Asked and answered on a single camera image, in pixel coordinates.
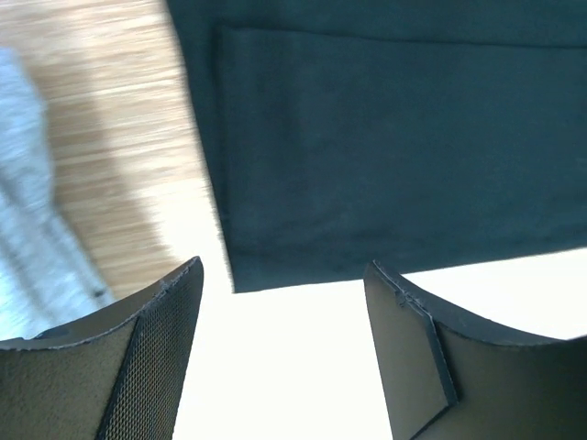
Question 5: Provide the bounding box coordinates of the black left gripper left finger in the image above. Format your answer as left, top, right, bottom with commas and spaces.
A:
1, 258, 203, 440

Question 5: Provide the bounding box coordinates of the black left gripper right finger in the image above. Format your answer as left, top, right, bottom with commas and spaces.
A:
364, 263, 586, 440

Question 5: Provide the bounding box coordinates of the grey folded t shirt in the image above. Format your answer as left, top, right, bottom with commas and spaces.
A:
1, 48, 115, 340

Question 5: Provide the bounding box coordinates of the black t shirt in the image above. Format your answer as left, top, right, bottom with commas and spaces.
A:
168, 0, 586, 292

